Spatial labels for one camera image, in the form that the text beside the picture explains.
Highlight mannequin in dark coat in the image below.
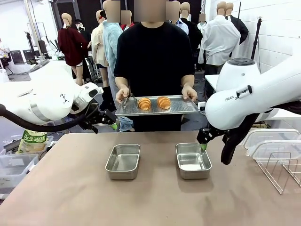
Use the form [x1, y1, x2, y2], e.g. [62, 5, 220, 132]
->
[180, 2, 203, 71]

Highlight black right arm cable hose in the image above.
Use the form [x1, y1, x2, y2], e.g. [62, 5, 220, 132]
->
[220, 100, 301, 165]

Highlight person's right forearm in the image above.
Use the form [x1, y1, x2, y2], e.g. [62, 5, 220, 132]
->
[114, 75, 129, 91]

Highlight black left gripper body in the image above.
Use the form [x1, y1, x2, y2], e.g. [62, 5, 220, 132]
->
[79, 110, 107, 130]

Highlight person's left hand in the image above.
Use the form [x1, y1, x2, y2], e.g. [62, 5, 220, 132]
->
[182, 85, 198, 101]

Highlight mannequin in blue shirt red top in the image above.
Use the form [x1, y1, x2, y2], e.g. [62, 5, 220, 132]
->
[175, 18, 190, 36]

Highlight rectangular steel container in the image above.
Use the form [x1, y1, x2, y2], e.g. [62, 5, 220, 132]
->
[175, 142, 212, 180]
[105, 144, 141, 181]

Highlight mannequin in black jacket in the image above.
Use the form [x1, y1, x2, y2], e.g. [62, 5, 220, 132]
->
[225, 2, 249, 45]

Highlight mannequin in cream shirt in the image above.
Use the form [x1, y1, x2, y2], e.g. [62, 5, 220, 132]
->
[90, 10, 109, 88]

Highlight clear plastic storage bin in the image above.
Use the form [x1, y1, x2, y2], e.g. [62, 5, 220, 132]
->
[0, 153, 40, 189]

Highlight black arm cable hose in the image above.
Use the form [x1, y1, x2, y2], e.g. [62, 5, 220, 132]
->
[0, 105, 101, 133]
[220, 100, 301, 165]

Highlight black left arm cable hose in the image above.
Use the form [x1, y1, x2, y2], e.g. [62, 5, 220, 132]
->
[0, 105, 101, 133]

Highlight metal serving tongs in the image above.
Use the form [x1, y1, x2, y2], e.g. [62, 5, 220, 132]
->
[121, 93, 139, 110]

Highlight blue denim cloth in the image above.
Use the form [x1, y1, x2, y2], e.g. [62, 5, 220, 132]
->
[119, 116, 135, 132]

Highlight person's right hand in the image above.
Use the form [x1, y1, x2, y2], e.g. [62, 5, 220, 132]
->
[115, 87, 131, 104]

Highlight green yellow snack bag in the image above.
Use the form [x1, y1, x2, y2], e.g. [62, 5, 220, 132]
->
[18, 129, 49, 154]

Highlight person's black t-shirt torso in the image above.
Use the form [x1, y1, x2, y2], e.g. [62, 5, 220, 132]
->
[113, 21, 195, 132]

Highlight mannequin in light blue shirt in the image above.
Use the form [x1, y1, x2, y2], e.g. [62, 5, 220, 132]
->
[102, 20, 124, 111]

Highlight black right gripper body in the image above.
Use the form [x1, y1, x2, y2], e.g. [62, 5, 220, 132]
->
[211, 129, 230, 142]

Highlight person's left forearm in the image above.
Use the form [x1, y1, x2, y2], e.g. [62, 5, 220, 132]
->
[181, 74, 195, 89]

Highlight metal baking tray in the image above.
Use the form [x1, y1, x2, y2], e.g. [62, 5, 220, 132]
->
[114, 95, 201, 117]

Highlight black tripod stand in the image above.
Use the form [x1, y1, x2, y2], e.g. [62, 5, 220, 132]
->
[250, 16, 263, 61]

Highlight golden croissant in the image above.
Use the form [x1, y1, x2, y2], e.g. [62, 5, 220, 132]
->
[137, 97, 152, 111]
[156, 96, 172, 110]

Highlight metal wire rack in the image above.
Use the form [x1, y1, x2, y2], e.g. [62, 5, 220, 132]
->
[255, 152, 301, 195]

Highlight clear plastic container lid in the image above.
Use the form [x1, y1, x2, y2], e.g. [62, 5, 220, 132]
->
[242, 129, 301, 150]
[246, 140, 301, 165]

